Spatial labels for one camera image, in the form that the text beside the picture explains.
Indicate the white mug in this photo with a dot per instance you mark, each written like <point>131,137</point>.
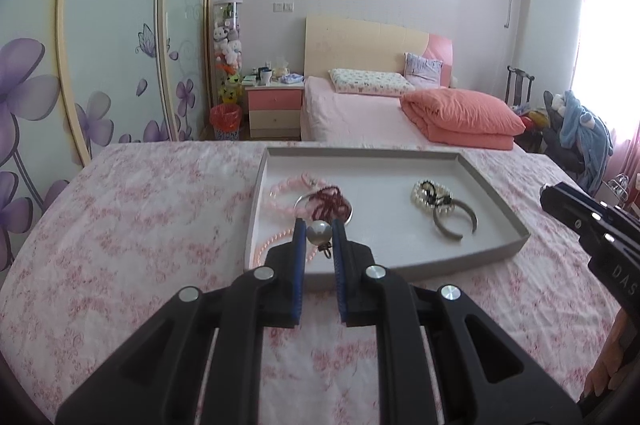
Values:
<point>265,76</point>

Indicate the clear plush toy tube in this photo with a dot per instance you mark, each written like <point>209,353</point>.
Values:
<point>227,35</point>

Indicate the cream and pink headboard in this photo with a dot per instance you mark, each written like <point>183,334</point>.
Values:
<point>360,45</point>

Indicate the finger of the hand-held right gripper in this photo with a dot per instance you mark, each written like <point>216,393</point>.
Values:
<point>580,194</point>
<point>585,225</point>

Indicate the pearl drop earring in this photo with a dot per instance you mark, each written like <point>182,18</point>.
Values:
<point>317,232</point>

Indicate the dark wooden chair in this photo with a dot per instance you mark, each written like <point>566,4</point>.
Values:
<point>515,85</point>

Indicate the pink curtain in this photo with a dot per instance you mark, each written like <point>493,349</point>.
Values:
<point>625,145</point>

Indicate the grey cardboard tray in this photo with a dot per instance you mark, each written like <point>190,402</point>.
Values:
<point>390,205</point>

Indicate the blue cloth bundle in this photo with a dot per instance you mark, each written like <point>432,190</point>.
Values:
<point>291,79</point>

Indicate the swirl pattern wardrobe door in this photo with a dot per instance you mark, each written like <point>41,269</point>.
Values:
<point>192,5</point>

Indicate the white wall switches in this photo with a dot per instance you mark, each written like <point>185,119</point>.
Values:
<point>282,7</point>

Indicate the floral white pillow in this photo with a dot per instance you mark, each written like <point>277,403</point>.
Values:
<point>370,82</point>

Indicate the folded orange quilt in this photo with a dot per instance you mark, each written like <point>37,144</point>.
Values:
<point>460,115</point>

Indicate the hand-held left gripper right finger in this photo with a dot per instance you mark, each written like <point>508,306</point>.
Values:
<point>340,275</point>

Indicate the large flower wardrobe door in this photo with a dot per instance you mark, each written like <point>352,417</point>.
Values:
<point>30,55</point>

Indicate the person's right hand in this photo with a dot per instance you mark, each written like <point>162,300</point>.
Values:
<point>607,365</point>

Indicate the thin silver bangle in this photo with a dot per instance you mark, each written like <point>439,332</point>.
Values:
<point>353,214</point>

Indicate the butterfly wardrobe door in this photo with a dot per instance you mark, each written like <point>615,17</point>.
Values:
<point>120,5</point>

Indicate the pink and cream nightstand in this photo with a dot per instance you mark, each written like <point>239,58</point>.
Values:
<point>275,110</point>

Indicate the red waste bin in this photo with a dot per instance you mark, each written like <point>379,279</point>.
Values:
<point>225,120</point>

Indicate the yellow plush toy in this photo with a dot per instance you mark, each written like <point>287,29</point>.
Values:
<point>227,92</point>

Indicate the pink bed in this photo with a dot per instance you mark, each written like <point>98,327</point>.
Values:
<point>350,115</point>

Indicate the black bead strand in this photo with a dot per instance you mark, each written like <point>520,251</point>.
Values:
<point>440,199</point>

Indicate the dark office chair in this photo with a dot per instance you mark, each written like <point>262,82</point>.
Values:
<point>555,140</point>

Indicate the purple print pillow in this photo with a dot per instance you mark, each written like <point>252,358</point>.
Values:
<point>422,67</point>

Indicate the red and yellow toys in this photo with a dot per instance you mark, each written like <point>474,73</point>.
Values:
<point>532,119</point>

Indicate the wide metal cuff bangle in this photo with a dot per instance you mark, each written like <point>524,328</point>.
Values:
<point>450,235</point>

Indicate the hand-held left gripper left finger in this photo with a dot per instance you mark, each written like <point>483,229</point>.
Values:
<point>299,275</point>

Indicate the blue plush robe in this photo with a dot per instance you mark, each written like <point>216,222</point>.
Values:
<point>585,135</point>

